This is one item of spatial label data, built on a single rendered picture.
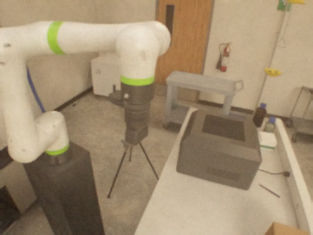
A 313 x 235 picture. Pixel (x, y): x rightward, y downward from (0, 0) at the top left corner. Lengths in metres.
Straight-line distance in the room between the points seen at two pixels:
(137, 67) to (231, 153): 0.85
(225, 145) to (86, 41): 0.89
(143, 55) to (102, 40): 0.21
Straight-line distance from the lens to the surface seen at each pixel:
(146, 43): 0.48
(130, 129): 0.59
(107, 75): 4.07
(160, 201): 1.20
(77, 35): 0.71
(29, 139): 0.88
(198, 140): 1.19
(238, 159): 1.21
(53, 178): 1.05
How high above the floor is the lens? 1.87
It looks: 31 degrees down
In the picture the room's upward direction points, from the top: 4 degrees clockwise
